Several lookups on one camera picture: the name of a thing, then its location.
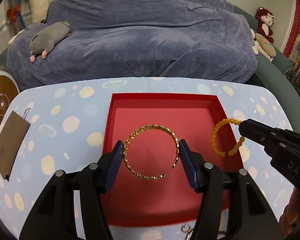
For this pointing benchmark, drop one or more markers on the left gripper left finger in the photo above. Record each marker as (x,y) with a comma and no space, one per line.
(53,216)

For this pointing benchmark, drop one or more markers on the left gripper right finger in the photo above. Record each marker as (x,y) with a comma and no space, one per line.
(249,216)

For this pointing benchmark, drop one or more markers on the gold hoop earring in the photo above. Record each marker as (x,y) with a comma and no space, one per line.
(186,228)

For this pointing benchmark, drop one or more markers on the blue planet print sheet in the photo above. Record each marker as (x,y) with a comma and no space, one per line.
(67,132)

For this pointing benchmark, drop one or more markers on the red shallow cardboard box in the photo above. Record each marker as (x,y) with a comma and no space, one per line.
(155,191)

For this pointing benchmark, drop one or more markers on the beige cookie plush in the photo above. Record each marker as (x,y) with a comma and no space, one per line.
(264,47)

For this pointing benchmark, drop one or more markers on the white plush toy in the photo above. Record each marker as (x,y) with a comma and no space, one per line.
(256,44)

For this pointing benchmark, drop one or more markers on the red monkey plush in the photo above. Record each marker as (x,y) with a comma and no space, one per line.
(265,21)

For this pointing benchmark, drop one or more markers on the grey plush mouse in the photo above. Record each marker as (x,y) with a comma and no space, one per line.
(44,41)

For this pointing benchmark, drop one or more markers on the purple-grey velvet blanket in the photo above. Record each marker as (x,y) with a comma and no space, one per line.
(203,39)

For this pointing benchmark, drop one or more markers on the green bed frame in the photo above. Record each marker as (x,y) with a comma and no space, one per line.
(272,76)

